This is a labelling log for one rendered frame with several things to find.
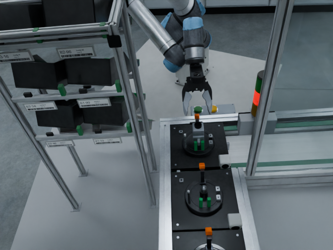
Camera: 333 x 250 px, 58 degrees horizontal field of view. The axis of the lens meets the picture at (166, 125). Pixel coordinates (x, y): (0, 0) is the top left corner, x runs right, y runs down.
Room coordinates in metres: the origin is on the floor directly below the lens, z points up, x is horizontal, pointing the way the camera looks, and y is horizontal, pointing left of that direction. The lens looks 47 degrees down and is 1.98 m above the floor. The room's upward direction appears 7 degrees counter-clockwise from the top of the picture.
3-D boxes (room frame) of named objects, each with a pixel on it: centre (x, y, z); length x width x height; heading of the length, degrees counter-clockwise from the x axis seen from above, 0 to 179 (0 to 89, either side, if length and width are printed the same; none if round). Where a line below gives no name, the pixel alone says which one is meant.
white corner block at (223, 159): (0.71, -0.21, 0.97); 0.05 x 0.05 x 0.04; 85
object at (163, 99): (1.37, -0.16, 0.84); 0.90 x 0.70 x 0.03; 58
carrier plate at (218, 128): (0.81, -0.13, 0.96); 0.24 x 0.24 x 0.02; 85
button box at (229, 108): (1.02, -0.23, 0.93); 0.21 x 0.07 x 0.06; 85
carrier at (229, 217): (0.56, -0.10, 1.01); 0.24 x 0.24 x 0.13; 85
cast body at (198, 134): (0.80, -0.12, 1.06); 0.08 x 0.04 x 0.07; 174
